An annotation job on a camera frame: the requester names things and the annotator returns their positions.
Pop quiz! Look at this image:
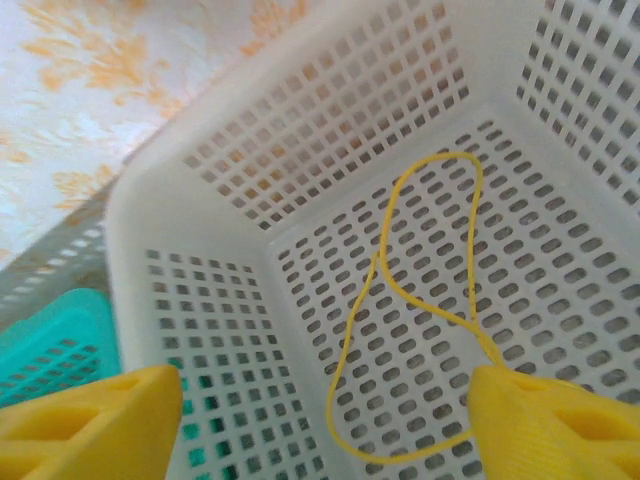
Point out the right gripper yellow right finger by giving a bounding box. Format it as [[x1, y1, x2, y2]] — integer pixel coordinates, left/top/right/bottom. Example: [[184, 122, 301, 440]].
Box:
[[468, 365, 640, 480]]

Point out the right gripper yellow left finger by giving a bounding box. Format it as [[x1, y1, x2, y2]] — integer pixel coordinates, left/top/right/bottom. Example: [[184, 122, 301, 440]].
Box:
[[0, 364, 184, 480]]

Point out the thin yellow cable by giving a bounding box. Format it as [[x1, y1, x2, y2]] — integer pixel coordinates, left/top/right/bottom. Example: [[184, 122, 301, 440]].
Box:
[[325, 151, 504, 464]]

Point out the teal plastic mesh basket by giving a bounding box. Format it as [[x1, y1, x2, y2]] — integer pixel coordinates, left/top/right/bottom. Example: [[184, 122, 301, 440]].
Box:
[[0, 287, 241, 476]]

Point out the grey slotted rear strip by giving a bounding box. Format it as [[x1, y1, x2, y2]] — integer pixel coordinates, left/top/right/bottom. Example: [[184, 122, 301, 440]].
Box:
[[0, 199, 111, 314]]

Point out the white plastic mesh basket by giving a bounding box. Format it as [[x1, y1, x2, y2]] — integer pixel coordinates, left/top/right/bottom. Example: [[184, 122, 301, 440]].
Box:
[[104, 0, 640, 480]]

